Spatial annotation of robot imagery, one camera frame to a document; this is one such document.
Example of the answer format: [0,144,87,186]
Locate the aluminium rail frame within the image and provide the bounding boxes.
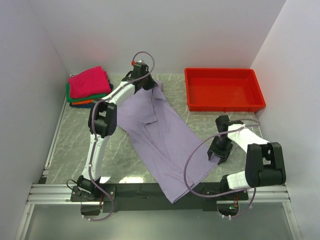
[13,99,292,240]

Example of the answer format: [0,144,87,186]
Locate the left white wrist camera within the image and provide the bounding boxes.
[131,59,146,66]

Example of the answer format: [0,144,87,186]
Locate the folded green t shirt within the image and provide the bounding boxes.
[65,83,107,103]

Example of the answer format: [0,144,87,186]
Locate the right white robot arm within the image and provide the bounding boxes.
[207,115,287,200]

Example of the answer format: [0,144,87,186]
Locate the lavender t shirt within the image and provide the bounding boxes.
[117,86,219,204]

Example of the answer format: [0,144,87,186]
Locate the black base beam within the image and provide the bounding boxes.
[70,183,249,215]

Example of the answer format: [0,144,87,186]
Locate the folded pink t shirt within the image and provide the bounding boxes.
[68,66,112,99]

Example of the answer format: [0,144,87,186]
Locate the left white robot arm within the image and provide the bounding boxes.
[76,61,157,201]

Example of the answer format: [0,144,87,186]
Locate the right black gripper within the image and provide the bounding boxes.
[207,135,234,165]

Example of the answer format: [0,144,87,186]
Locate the folded navy blue t shirt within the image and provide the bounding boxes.
[68,84,114,108]

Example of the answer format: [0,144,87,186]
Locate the folded orange t shirt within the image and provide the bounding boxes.
[70,99,93,106]

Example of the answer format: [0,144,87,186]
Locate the red plastic tray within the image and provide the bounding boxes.
[184,68,266,113]

